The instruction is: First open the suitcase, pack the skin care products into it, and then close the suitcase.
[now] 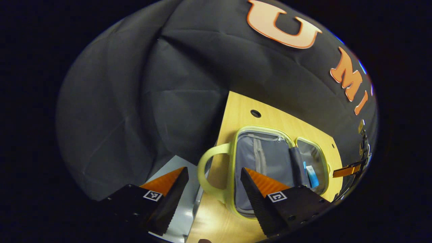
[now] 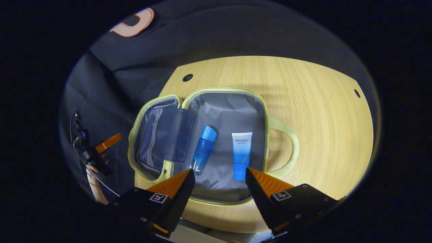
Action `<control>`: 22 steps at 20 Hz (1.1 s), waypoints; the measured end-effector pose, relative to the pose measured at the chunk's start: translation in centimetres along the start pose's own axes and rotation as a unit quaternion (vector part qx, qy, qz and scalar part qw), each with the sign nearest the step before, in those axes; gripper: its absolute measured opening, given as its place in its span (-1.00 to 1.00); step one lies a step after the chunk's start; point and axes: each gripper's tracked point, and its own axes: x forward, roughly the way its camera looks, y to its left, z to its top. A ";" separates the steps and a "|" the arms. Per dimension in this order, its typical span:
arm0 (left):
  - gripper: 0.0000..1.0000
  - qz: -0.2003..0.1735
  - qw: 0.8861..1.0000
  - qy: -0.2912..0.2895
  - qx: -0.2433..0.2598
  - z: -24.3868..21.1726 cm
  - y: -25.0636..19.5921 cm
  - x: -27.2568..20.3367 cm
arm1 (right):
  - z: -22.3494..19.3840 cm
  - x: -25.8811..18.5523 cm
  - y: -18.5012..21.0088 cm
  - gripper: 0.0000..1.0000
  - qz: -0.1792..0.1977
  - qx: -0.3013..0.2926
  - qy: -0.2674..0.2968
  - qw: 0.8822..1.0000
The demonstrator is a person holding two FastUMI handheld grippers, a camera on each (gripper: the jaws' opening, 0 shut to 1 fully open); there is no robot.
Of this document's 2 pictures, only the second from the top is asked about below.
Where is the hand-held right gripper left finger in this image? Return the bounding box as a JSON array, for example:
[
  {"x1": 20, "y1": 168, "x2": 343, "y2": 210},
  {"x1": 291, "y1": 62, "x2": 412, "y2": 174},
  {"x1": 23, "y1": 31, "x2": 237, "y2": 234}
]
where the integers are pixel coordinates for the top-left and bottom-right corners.
[{"x1": 108, "y1": 169, "x2": 196, "y2": 239}]

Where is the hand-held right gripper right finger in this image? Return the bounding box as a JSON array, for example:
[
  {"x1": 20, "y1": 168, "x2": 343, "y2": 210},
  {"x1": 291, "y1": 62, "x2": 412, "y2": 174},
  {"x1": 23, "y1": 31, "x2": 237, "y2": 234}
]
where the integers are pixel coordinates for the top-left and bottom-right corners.
[{"x1": 245, "y1": 167, "x2": 345, "y2": 237}]

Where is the blue and white tube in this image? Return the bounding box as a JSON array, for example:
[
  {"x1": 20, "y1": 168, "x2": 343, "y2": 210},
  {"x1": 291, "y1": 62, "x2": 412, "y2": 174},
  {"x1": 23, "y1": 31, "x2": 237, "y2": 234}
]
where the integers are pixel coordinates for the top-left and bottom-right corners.
[{"x1": 231, "y1": 132, "x2": 253, "y2": 182}]

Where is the blue clear bottle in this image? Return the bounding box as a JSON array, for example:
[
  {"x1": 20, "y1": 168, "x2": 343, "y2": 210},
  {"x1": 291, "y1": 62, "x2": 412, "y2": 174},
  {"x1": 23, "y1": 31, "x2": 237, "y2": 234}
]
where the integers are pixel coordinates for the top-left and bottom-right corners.
[{"x1": 189, "y1": 126, "x2": 218, "y2": 176}]

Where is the pale yellow suitcase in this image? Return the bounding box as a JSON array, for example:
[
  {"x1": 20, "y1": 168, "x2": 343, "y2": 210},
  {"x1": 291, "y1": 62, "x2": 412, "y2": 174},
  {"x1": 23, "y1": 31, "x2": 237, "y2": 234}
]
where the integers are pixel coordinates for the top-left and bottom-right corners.
[{"x1": 127, "y1": 88, "x2": 300, "y2": 207}]

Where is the thin gripper cable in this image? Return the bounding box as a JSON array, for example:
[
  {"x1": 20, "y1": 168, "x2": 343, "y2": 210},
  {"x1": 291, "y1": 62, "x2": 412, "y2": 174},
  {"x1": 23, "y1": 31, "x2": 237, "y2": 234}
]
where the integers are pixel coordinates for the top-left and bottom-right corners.
[{"x1": 70, "y1": 109, "x2": 121, "y2": 197}]

